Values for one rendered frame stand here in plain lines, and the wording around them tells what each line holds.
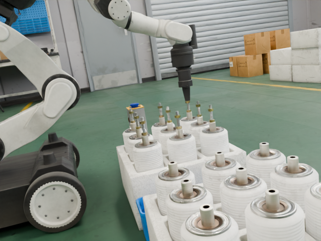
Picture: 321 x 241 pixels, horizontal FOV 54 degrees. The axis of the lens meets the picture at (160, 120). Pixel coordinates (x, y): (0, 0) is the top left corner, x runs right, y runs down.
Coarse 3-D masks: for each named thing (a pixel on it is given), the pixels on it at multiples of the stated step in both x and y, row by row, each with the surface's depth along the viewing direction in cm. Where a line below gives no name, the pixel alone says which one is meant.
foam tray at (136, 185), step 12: (120, 156) 119; (168, 156) 112; (204, 156) 105; (228, 156) 103; (240, 156) 104; (120, 168) 131; (132, 168) 104; (192, 168) 101; (132, 180) 96; (144, 180) 97; (132, 192) 98; (144, 192) 98; (132, 204) 106
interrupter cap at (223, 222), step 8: (192, 216) 55; (200, 216) 55; (216, 216) 54; (224, 216) 54; (192, 224) 52; (200, 224) 53; (216, 224) 52; (224, 224) 51; (192, 232) 50; (200, 232) 50; (208, 232) 50; (216, 232) 49
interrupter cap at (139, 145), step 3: (141, 141) 107; (150, 141) 106; (153, 141) 105; (156, 141) 104; (135, 144) 104; (138, 144) 104; (141, 144) 104; (150, 144) 102; (153, 144) 101; (138, 147) 101; (141, 147) 100; (144, 147) 100; (147, 147) 100
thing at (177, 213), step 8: (208, 192) 64; (168, 200) 63; (200, 200) 61; (208, 200) 61; (168, 208) 62; (176, 208) 60; (184, 208) 60; (192, 208) 60; (168, 216) 63; (176, 216) 61; (184, 216) 60; (176, 224) 62; (176, 232) 62; (176, 240) 63
